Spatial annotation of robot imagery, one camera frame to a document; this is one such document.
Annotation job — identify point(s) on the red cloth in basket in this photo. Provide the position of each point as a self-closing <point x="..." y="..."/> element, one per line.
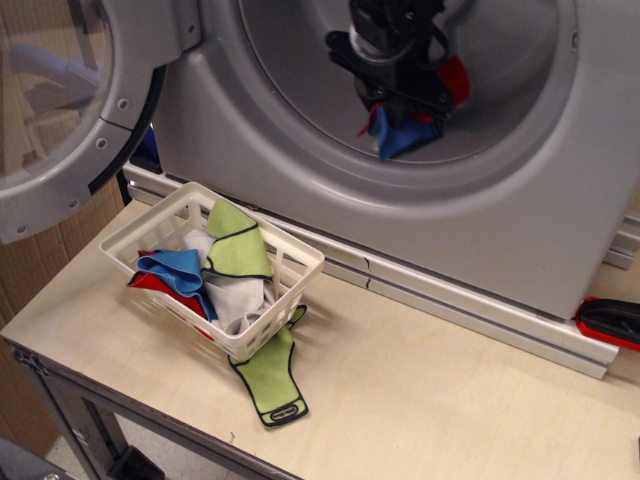
<point x="160" y="287"/>

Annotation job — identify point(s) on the red cloth black trim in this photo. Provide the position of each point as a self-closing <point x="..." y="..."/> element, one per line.
<point x="455" y="77"/>

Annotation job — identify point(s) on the round washing machine door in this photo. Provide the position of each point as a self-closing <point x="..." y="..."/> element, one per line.
<point x="53" y="163"/>

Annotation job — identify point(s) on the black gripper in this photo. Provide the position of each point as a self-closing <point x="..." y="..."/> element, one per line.
<point x="403" y="83"/>

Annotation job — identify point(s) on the blue cloth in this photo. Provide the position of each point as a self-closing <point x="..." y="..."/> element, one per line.
<point x="413" y="131"/>
<point x="175" y="275"/>

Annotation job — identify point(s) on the blue object behind door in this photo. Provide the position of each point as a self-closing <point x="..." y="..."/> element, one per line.
<point x="66" y="84"/>

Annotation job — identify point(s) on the grey cloth in basket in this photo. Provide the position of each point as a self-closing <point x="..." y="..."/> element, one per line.
<point x="230" y="275"/>

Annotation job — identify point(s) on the blue cloth in basket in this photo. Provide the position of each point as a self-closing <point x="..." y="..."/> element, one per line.
<point x="175" y="275"/>

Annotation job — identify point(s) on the red and black clamp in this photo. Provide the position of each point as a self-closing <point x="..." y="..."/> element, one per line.
<point x="612" y="321"/>

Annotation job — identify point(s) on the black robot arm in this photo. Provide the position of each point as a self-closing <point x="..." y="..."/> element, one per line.
<point x="393" y="49"/>

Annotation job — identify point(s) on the aluminium extrusion rail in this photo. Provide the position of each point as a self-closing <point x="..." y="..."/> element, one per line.
<point x="450" y="305"/>

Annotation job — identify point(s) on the grey toy washing machine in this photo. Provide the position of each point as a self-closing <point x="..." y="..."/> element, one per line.
<point x="546" y="77"/>

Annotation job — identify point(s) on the grey metal table frame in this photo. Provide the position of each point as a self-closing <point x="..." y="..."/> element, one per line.
<point x="86" y="412"/>

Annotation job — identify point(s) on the green cloth black trim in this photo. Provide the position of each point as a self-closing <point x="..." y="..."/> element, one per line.
<point x="267" y="375"/>

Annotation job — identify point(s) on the white plastic basket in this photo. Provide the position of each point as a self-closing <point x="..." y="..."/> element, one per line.
<point x="152" y="250"/>

